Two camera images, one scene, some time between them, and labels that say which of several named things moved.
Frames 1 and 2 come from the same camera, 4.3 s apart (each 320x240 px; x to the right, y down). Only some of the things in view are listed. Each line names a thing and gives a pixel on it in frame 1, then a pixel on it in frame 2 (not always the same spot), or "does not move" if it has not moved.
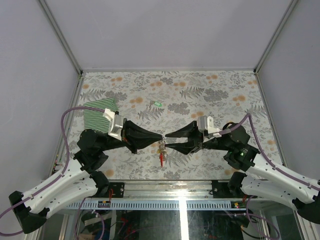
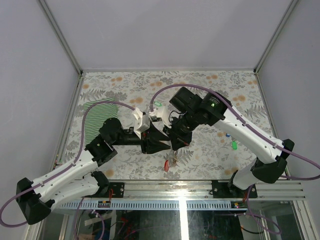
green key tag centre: x=158 y=103 does not move
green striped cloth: x=95 y=119 does not move
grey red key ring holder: x=163 y=153 -> x=166 y=165
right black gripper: x=195 y=138 -> x=177 y=139
